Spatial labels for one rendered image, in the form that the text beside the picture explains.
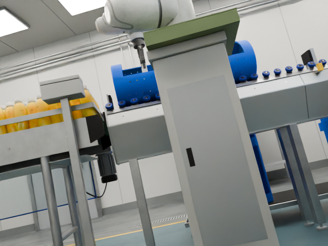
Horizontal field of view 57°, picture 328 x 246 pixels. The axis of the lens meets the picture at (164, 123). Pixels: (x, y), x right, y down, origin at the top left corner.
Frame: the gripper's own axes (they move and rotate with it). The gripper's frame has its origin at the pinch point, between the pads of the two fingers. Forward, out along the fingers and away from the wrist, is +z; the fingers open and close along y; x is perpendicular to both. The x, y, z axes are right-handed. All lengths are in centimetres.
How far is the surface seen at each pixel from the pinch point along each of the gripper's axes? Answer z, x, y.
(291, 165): 76, -78, 11
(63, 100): 16, 46, -25
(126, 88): 10.3, 13.1, -7.3
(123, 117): 27.3, 18.3, -7.0
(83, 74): -149, 90, 365
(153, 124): 34.5, 2.1, -6.7
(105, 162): 47, 38, 32
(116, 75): 2.0, 17.4, -8.0
